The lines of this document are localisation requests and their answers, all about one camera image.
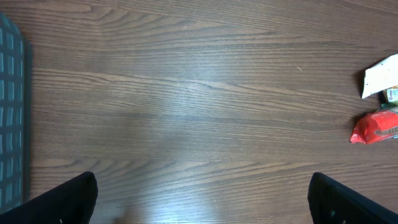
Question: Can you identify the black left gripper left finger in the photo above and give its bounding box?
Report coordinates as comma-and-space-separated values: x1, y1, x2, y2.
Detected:
1, 172, 98, 224

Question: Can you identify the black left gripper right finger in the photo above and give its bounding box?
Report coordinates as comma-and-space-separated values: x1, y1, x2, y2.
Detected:
308, 172, 397, 224

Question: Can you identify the orange pasta package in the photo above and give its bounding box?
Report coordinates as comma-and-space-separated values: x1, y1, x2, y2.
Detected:
349, 107, 398, 144

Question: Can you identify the green snack packet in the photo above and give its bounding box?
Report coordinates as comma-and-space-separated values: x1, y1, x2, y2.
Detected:
383, 86, 398, 103

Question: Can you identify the white tube gold cap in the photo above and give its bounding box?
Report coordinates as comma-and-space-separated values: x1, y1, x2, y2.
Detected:
361, 54, 397, 99

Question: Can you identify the grey plastic mesh basket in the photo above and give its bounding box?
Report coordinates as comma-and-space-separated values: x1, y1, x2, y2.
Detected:
1, 14, 32, 213

